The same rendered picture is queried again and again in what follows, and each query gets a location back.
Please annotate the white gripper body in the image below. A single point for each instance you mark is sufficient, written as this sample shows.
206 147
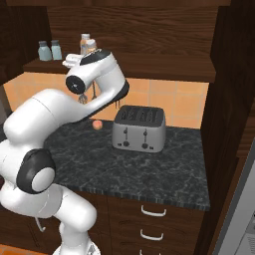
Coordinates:
71 61

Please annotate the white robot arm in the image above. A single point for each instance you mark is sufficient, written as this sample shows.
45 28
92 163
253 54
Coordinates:
50 113

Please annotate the blue-grey shaker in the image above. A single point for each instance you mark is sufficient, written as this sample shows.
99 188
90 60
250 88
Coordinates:
56 51
44 52

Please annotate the clear condiment bottle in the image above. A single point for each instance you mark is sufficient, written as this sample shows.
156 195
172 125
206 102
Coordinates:
91 45
84 41

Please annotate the dark wood cabinet door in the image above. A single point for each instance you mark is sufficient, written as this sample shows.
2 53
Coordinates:
16 36
229 76

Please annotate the dark hanging utensil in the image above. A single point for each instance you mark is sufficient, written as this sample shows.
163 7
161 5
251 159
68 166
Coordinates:
94 91
117 104

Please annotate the metal whisk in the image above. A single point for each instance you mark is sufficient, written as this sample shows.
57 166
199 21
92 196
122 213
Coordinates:
83 98

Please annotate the orange peach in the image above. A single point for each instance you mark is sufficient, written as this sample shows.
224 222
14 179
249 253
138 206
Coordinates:
97 125

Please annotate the silver four-slot toaster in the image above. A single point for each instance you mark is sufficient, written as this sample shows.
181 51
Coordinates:
139 131

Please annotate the dark wood cupboard door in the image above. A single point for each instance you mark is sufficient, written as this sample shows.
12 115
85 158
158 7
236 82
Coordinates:
20 229

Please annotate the dark wood drawer front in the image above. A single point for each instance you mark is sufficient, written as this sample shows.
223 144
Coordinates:
186 215
179 237
172 250

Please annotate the grey steel appliance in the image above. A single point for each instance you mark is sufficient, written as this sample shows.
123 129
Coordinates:
237 212

